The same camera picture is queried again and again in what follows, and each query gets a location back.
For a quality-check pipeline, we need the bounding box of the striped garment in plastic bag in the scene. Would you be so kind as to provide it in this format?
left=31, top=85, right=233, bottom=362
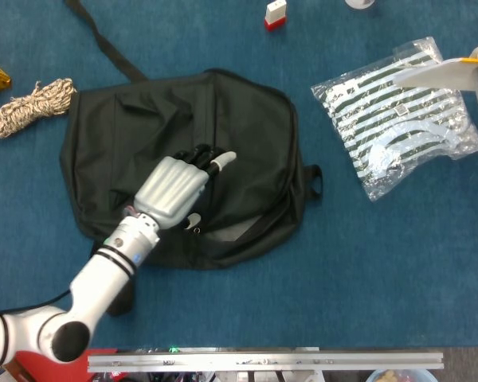
left=310, top=36, right=478, bottom=203

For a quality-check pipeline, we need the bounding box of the blue bowl with contents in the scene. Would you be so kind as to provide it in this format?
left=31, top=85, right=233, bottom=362
left=366, top=368, right=433, bottom=382

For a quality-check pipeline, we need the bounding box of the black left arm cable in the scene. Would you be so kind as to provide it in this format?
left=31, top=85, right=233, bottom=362
left=0, top=290, right=72, bottom=318

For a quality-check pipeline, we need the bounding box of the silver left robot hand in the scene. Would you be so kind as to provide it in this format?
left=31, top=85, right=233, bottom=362
left=133, top=143, right=238, bottom=232

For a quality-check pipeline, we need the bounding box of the red flat object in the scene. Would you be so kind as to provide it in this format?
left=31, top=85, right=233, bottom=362
left=14, top=349, right=119, bottom=382

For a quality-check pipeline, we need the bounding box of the aluminium profile rail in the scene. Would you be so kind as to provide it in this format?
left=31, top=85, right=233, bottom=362
left=87, top=349, right=445, bottom=374

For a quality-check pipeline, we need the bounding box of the black fabric backpack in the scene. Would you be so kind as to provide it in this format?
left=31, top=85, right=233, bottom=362
left=59, top=0, right=323, bottom=318

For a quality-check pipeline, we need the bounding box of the beige braided rope bundle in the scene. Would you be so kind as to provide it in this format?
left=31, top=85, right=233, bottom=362
left=0, top=77, right=77, bottom=139

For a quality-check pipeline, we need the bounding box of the red and white small box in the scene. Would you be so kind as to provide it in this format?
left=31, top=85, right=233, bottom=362
left=264, top=0, right=288, bottom=32

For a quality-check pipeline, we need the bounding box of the yellow and white book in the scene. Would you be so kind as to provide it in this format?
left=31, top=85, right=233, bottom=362
left=393, top=57, right=478, bottom=93

